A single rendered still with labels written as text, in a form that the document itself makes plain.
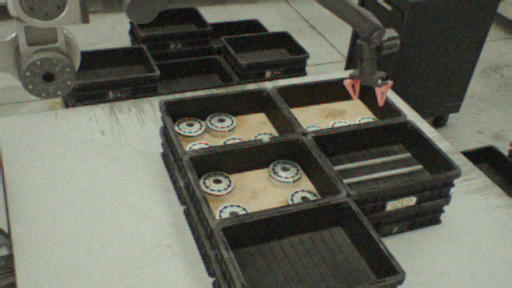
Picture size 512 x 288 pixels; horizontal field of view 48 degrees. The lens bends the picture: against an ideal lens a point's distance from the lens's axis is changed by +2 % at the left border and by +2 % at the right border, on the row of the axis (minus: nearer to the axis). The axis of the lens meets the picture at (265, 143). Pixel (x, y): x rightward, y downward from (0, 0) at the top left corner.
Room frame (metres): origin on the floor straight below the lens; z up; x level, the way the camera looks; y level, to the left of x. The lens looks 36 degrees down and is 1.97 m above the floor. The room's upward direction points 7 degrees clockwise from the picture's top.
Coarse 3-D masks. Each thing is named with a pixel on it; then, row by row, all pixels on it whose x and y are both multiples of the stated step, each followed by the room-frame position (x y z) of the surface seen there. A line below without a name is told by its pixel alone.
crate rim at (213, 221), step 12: (252, 144) 1.40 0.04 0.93; (264, 144) 1.41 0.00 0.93; (192, 156) 1.31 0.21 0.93; (192, 168) 1.25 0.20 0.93; (324, 168) 1.33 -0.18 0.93; (192, 180) 1.21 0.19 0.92; (336, 180) 1.28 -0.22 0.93; (204, 192) 1.16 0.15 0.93; (204, 204) 1.11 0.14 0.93; (288, 204) 1.15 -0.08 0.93; (300, 204) 1.15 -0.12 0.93; (240, 216) 1.08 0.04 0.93
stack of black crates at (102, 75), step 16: (112, 48) 2.49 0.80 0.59; (128, 48) 2.53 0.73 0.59; (144, 48) 2.54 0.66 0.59; (80, 64) 2.42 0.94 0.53; (96, 64) 2.45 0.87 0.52; (112, 64) 2.49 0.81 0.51; (128, 64) 2.52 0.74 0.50; (144, 64) 2.53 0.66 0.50; (80, 80) 2.33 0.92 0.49; (96, 80) 2.18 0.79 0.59; (112, 80) 2.21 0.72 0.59; (128, 80) 2.24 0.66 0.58; (144, 80) 2.28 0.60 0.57; (80, 96) 2.15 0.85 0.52; (96, 96) 2.19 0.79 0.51; (112, 96) 2.21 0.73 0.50; (128, 96) 2.24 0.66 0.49; (144, 96) 2.28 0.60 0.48
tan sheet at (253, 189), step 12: (300, 168) 1.44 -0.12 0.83; (240, 180) 1.34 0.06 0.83; (252, 180) 1.35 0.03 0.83; (264, 180) 1.36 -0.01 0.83; (240, 192) 1.29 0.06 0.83; (252, 192) 1.29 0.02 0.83; (264, 192) 1.30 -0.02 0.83; (276, 192) 1.31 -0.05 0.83; (288, 192) 1.31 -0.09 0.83; (216, 204) 1.22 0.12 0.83; (252, 204) 1.24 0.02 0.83; (264, 204) 1.25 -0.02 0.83; (276, 204) 1.25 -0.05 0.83
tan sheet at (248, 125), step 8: (240, 120) 1.67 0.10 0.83; (248, 120) 1.67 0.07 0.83; (256, 120) 1.68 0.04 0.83; (264, 120) 1.68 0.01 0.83; (240, 128) 1.62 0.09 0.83; (248, 128) 1.62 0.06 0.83; (256, 128) 1.63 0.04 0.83; (264, 128) 1.64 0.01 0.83; (272, 128) 1.64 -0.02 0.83; (208, 136) 1.55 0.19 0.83; (232, 136) 1.57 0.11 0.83; (240, 136) 1.57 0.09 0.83; (248, 136) 1.58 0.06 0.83; (184, 144) 1.49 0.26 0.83; (216, 144) 1.51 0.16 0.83
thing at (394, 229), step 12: (432, 204) 1.36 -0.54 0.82; (444, 204) 1.38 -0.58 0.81; (372, 216) 1.26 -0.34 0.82; (384, 216) 1.28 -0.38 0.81; (396, 216) 1.30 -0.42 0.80; (408, 216) 1.34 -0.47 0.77; (420, 216) 1.36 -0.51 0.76; (432, 216) 1.38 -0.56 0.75; (384, 228) 1.29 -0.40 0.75; (396, 228) 1.32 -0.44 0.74; (408, 228) 1.34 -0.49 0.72
